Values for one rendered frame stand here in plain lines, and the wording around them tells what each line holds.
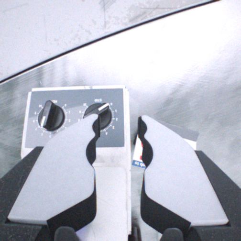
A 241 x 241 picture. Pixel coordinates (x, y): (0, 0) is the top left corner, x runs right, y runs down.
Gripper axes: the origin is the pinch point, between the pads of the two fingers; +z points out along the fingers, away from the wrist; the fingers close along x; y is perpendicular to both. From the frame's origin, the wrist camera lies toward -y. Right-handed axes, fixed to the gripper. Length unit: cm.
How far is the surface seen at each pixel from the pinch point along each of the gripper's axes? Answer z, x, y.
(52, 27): 15.6, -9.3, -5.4
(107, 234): 1.0, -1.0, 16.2
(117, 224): 1.4, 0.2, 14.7
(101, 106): 7.4, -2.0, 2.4
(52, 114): 7.6, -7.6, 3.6
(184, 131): 11.6, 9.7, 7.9
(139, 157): 8.2, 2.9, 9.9
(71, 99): 9.8, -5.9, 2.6
